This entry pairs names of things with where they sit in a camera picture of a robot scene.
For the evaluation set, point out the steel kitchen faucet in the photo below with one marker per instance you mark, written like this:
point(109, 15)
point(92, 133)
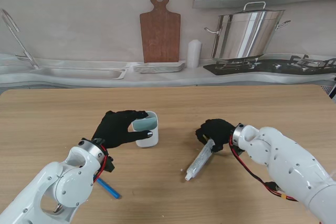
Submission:
point(19, 41)

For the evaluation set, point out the blue toothbrush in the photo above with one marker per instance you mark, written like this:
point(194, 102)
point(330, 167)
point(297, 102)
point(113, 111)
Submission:
point(110, 189)

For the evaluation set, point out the white cylindrical bottle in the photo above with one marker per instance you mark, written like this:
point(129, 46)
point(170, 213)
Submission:
point(194, 54)

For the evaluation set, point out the steel kitchen sink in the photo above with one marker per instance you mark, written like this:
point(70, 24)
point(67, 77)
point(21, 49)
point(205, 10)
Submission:
point(84, 73)

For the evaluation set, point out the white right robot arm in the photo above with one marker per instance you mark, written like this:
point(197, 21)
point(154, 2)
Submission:
point(283, 161)

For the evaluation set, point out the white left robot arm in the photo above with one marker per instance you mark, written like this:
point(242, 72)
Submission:
point(65, 184)

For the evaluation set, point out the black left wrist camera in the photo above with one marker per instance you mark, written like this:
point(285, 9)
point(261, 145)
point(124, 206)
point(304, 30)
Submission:
point(109, 165)

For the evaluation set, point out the black gas stove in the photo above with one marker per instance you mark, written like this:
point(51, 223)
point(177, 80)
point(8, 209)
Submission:
point(267, 67)

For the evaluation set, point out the large steel stock pot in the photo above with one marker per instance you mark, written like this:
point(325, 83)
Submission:
point(244, 35)

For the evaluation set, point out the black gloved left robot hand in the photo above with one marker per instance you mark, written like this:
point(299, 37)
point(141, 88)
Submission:
point(113, 129)

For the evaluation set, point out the white toothbrush holder cup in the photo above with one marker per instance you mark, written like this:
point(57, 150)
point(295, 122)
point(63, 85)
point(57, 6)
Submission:
point(148, 141)

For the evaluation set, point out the brown wooden cutting board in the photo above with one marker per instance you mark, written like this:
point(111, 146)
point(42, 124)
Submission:
point(160, 35)

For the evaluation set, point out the white toothpaste tube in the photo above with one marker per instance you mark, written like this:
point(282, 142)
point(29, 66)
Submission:
point(200, 159)

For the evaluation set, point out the stack of white plates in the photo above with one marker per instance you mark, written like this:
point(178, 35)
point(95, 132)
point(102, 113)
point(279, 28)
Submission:
point(157, 67)

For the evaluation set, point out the perforated metal panel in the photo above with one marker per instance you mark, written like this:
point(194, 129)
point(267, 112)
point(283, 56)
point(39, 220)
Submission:
point(330, 89)

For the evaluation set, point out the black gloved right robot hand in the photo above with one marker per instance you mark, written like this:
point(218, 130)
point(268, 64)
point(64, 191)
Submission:
point(218, 129)

